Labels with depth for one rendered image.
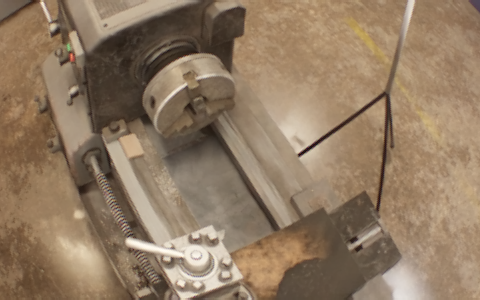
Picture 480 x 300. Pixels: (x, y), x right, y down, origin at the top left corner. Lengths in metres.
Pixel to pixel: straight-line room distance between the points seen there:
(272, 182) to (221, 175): 0.20
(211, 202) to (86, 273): 0.93
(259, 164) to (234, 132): 0.13
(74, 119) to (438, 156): 2.01
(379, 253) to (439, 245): 1.17
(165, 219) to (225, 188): 0.27
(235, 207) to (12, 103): 1.77
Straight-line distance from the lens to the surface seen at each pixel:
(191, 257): 1.47
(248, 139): 2.05
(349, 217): 1.92
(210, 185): 2.09
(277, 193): 1.96
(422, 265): 2.94
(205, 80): 1.73
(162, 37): 1.82
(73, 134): 2.14
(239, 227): 2.03
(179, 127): 1.80
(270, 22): 3.56
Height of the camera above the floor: 2.56
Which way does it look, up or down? 58 degrees down
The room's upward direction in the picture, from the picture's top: 5 degrees clockwise
